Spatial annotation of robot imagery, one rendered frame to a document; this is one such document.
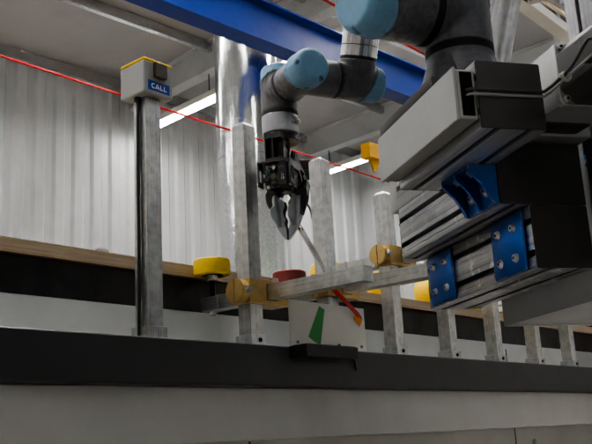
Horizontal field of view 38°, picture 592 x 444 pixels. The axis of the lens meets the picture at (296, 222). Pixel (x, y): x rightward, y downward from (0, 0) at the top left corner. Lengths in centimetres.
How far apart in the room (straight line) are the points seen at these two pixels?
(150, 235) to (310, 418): 55
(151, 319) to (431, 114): 66
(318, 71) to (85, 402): 75
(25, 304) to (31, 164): 855
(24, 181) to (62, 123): 89
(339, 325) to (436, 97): 89
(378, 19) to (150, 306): 62
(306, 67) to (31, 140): 869
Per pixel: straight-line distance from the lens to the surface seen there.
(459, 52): 146
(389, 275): 188
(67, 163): 1043
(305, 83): 169
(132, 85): 166
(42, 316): 168
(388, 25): 143
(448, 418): 230
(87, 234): 1034
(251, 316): 172
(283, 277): 204
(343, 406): 194
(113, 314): 177
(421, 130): 117
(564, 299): 134
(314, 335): 185
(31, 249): 167
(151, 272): 156
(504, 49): 177
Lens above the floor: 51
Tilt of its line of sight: 14 degrees up
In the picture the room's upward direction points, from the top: 3 degrees counter-clockwise
